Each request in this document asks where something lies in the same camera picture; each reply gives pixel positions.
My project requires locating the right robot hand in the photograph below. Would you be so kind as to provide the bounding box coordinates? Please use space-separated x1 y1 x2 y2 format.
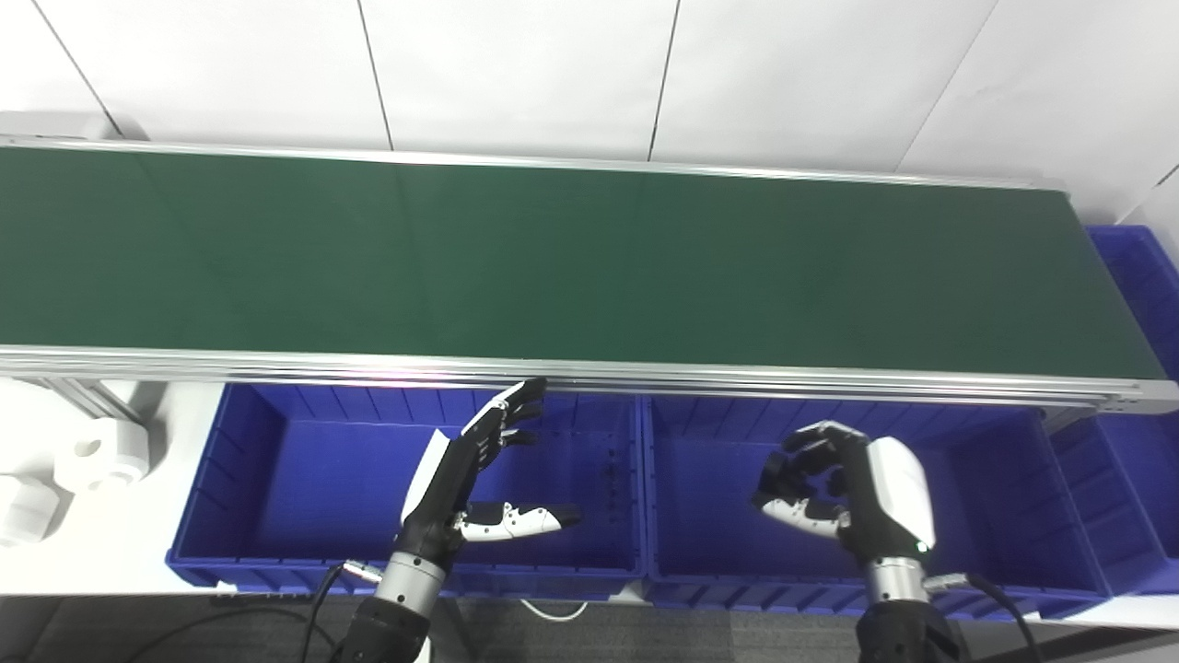
751 420 938 564

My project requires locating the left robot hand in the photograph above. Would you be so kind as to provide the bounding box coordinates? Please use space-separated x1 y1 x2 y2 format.
398 378 584 572

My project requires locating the black flange part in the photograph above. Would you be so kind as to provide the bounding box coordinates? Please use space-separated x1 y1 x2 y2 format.
783 448 849 504

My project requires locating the blue plastic bin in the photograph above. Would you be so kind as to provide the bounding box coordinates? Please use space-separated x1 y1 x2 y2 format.
1050 224 1179 599
166 382 647 600
642 396 1114 623

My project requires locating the green conveyor belt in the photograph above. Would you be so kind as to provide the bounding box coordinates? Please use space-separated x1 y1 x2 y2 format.
0 136 1179 416

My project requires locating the aluminium conveyor leg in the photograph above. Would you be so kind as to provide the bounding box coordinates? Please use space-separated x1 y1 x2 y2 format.
35 378 141 427

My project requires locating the grey conveyor end box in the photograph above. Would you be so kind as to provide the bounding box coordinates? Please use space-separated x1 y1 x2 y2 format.
0 110 123 142

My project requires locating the white block with hole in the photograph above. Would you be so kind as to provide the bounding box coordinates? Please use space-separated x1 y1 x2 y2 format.
53 418 154 491

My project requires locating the white hexagonal block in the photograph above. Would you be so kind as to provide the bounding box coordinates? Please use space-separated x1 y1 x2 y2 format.
0 473 71 547

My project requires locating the white cable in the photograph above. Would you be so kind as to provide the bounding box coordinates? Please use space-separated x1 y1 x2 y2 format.
519 599 591 623

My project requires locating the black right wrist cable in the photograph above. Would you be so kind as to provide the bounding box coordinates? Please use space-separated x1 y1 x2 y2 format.
925 572 1047 663

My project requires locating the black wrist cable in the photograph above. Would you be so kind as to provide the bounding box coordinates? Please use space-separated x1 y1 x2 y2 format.
925 572 1047 663
138 563 384 663

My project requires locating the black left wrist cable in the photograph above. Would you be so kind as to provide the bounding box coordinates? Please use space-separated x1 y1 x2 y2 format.
138 563 384 663

